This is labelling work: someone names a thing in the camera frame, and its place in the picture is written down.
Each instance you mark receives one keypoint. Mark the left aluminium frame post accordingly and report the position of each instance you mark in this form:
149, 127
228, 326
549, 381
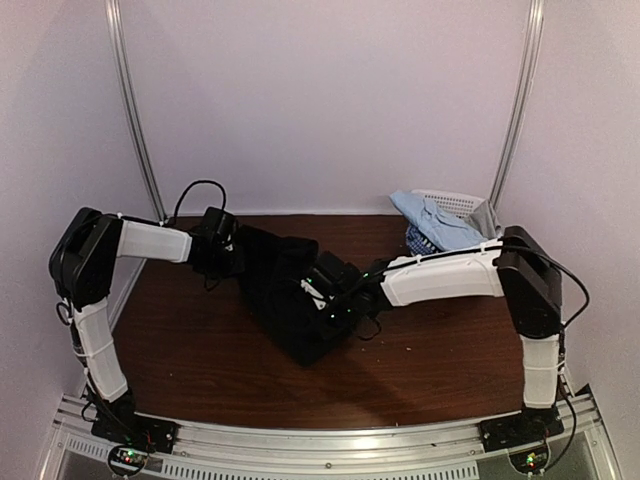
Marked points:
123, 71

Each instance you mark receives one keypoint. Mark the aluminium frame post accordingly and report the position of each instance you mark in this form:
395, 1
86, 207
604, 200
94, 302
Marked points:
123, 71
527, 70

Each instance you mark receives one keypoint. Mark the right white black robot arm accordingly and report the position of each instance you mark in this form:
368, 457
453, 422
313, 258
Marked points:
513, 267

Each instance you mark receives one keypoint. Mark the white perforated plastic basket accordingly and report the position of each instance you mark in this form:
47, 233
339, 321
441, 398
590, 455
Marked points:
457, 204

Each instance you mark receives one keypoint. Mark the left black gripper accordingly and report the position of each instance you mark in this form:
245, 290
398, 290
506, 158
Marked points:
238, 266

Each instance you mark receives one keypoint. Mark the right aluminium frame post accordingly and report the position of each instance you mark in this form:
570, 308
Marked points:
527, 70

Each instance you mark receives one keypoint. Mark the grey shirt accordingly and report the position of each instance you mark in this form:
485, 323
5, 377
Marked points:
484, 219

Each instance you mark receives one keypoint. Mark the front aluminium rail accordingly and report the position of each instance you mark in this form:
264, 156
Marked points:
450, 450

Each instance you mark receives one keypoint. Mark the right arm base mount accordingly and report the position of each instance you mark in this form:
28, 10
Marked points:
522, 428

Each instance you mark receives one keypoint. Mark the black long sleeve shirt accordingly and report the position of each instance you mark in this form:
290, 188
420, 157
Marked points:
270, 286

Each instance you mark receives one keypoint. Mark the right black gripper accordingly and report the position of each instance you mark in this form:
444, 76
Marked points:
325, 332

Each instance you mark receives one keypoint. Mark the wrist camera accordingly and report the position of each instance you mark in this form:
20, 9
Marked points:
319, 300
227, 247

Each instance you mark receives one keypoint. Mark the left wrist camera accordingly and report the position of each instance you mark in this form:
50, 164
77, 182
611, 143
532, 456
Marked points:
227, 247

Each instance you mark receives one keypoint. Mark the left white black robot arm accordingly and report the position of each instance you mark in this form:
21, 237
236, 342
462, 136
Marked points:
82, 267

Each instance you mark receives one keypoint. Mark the left circuit board with LEDs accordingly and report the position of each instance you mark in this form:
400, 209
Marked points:
125, 461

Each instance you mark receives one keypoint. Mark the blue checkered shirt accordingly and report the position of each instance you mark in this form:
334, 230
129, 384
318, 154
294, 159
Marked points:
418, 243

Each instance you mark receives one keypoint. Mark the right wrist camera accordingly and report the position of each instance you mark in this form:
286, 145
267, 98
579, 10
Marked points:
319, 300

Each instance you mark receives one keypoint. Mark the light blue shirt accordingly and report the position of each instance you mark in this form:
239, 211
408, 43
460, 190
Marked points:
445, 230

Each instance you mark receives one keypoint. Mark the right circuit board with LEDs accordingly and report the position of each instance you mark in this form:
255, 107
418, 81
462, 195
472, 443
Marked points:
531, 461

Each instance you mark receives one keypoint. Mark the circuit board with leds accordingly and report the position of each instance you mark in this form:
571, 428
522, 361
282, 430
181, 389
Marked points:
125, 461
531, 461

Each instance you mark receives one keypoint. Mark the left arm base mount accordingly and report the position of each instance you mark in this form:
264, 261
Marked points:
144, 433

